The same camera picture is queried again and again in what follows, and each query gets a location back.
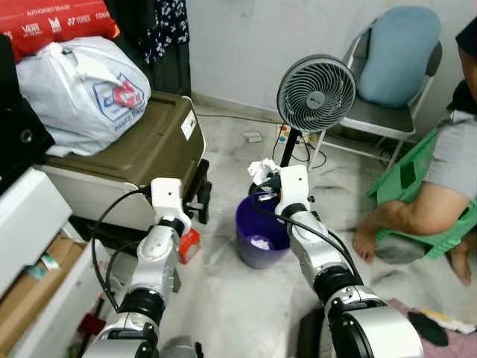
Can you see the white tissue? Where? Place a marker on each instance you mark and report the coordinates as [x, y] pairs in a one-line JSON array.
[[262, 243], [261, 170]]

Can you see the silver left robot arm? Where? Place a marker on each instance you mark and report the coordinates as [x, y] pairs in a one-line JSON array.
[[156, 257]]

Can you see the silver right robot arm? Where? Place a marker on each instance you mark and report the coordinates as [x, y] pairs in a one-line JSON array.
[[317, 257]]

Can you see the black stand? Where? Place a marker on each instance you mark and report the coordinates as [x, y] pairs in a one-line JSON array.
[[203, 171]]

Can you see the small red box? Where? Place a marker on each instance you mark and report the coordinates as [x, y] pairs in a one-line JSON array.
[[190, 246]]

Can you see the small white floor socket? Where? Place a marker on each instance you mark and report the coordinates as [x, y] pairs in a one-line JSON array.
[[253, 137]]

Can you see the white power strip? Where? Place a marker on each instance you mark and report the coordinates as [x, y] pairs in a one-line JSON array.
[[310, 137]]

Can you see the purple plastic bucket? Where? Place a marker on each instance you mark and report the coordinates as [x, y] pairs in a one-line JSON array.
[[253, 257]]

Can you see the olive brown storage box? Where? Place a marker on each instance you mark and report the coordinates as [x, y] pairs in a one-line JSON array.
[[141, 149]]

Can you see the grey standing fan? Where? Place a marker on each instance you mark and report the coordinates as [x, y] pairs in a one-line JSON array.
[[317, 93]]

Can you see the green plastic stool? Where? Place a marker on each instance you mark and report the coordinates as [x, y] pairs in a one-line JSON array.
[[387, 186]]

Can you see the grey folding chair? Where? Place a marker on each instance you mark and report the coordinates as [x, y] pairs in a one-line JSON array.
[[373, 119]]

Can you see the seated person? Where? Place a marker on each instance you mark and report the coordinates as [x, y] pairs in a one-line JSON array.
[[425, 205]]

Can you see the teal white packet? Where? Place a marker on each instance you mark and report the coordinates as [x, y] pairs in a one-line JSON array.
[[46, 265]]

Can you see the white printed plastic bag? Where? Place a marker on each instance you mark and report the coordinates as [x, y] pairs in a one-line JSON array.
[[67, 112]]

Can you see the white drawer cabinet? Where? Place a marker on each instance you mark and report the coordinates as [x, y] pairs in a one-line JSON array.
[[30, 209]]

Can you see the light blue cushion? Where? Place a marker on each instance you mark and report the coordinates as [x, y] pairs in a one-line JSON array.
[[399, 56]]

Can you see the dark floral garment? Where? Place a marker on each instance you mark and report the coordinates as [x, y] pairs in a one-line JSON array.
[[168, 26]]

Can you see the black bag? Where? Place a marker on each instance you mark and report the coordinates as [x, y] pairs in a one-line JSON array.
[[19, 142]]

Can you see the purple cartoon mouse blanket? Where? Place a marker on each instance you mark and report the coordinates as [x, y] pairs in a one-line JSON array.
[[458, 343]]

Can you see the red sports bag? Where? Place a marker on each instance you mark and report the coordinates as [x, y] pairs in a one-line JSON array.
[[52, 26]]

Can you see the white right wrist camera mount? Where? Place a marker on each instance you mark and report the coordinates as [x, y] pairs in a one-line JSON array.
[[293, 185]]

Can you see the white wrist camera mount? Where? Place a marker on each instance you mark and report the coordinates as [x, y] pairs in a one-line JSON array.
[[293, 185], [170, 198]]

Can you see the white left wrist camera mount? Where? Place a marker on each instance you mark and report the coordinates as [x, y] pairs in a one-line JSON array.
[[170, 198]]

